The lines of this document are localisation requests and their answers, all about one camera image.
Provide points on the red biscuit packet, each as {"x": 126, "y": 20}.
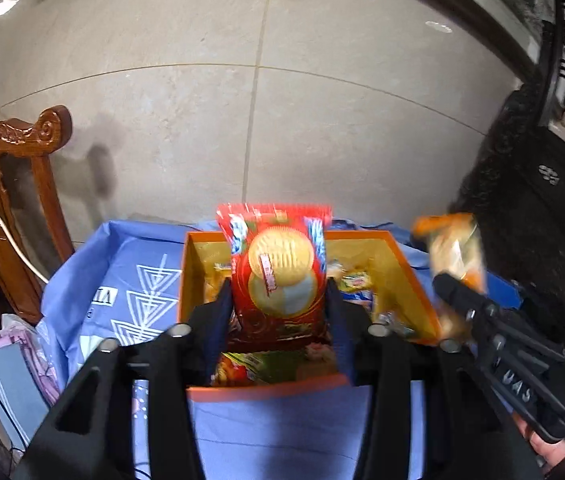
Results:
{"x": 275, "y": 270}

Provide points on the pink plastic bag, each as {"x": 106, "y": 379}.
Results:
{"x": 37, "y": 360}

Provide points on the carved brown wooden chair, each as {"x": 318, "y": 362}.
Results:
{"x": 12, "y": 135}

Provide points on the pastry packet with orange label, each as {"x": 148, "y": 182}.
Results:
{"x": 454, "y": 250}

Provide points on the dark carved wooden furniture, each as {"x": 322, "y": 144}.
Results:
{"x": 537, "y": 185}

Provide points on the person's right hand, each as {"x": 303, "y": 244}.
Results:
{"x": 552, "y": 455}

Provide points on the orange cardboard box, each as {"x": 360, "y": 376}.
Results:
{"x": 272, "y": 389}

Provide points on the yellow-orange snack packet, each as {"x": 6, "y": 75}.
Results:
{"x": 230, "y": 370}

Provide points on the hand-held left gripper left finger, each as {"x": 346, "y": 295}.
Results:
{"x": 220, "y": 330}

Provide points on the light blue paper bag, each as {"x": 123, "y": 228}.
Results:
{"x": 12, "y": 400}

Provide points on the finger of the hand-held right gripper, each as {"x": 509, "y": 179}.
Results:
{"x": 467, "y": 300}

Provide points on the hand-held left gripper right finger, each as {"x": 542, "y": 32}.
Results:
{"x": 340, "y": 330}

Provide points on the green nut packet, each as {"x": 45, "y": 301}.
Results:
{"x": 277, "y": 367}

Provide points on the blue printed tablecloth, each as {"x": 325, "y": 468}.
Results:
{"x": 272, "y": 440}

